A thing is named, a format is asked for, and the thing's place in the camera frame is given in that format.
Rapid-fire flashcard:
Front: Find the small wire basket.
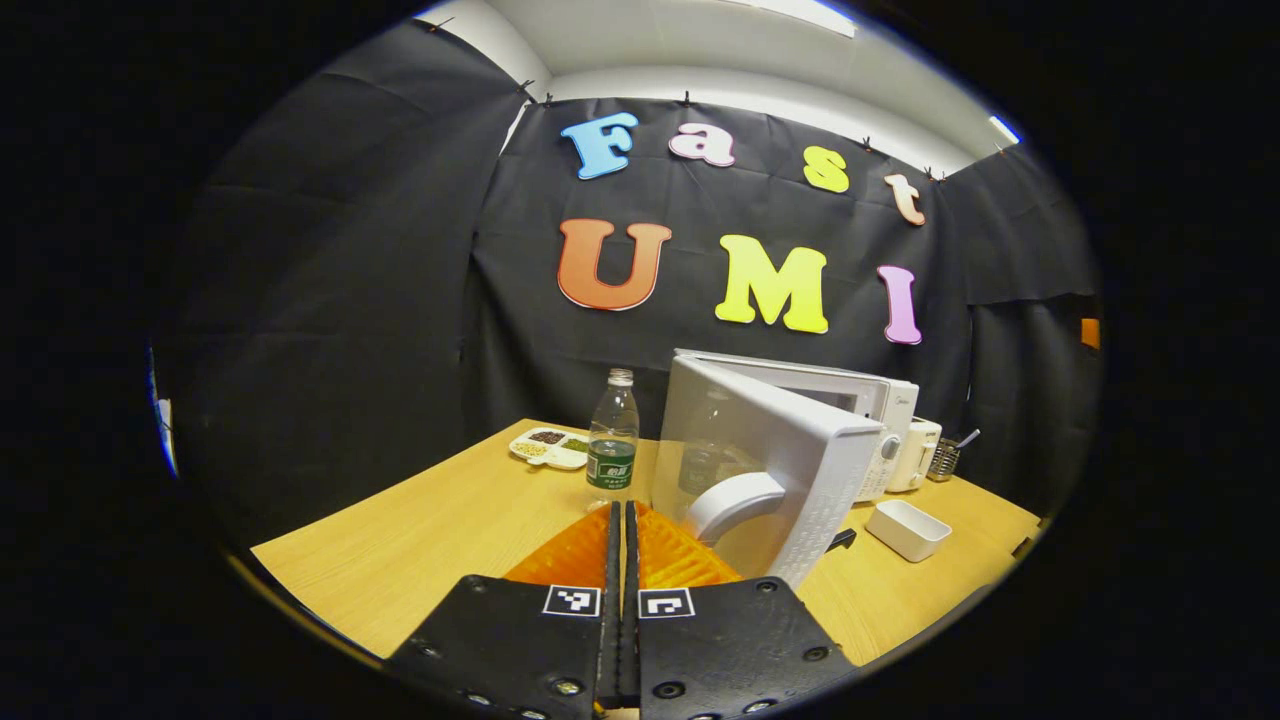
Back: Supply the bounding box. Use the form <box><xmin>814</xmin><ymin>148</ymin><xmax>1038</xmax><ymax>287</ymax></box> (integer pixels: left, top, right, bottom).
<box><xmin>928</xmin><ymin>428</ymin><xmax>981</xmax><ymax>483</ymax></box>

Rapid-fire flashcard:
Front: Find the white toaster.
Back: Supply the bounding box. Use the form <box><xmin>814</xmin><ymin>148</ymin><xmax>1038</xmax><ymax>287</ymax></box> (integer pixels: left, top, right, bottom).
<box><xmin>888</xmin><ymin>417</ymin><xmax>943</xmax><ymax>493</ymax></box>

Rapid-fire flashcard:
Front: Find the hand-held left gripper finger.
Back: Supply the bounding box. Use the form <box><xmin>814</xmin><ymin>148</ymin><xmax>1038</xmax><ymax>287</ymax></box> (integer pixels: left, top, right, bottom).
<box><xmin>383</xmin><ymin>500</ymin><xmax>623</xmax><ymax>720</ymax></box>
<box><xmin>623</xmin><ymin>500</ymin><xmax>861</xmax><ymax>720</ymax></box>

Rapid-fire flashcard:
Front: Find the white rectangular dish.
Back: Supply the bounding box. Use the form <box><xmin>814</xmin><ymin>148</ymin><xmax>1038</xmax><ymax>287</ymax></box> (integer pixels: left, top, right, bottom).
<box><xmin>865</xmin><ymin>499</ymin><xmax>953</xmax><ymax>563</ymax></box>

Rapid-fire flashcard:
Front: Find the clear plastic water bottle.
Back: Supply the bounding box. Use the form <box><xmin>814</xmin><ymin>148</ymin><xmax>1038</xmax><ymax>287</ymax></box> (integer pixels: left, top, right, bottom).
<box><xmin>585</xmin><ymin>368</ymin><xmax>641</xmax><ymax>501</ymax></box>

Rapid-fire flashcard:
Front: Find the white microwave oven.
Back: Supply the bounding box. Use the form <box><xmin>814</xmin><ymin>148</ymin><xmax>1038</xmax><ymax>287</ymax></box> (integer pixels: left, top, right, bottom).
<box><xmin>650</xmin><ymin>348</ymin><xmax>921</xmax><ymax>591</ymax></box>

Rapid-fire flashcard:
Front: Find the black backdrop cloth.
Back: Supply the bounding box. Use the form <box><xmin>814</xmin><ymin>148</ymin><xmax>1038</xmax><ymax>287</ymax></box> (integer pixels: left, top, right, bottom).
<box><xmin>150</xmin><ymin>20</ymin><xmax>1106</xmax><ymax>551</ymax></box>

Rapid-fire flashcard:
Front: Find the white divided grain plate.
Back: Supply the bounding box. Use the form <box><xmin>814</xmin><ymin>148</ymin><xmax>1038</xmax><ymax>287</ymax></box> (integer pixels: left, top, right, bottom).
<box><xmin>508</xmin><ymin>427</ymin><xmax>591</xmax><ymax>471</ymax></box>

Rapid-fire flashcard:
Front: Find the ceiling light panel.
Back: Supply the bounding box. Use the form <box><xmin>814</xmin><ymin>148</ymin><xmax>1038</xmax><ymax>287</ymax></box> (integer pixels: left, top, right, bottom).
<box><xmin>740</xmin><ymin>0</ymin><xmax>859</xmax><ymax>39</ymax></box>

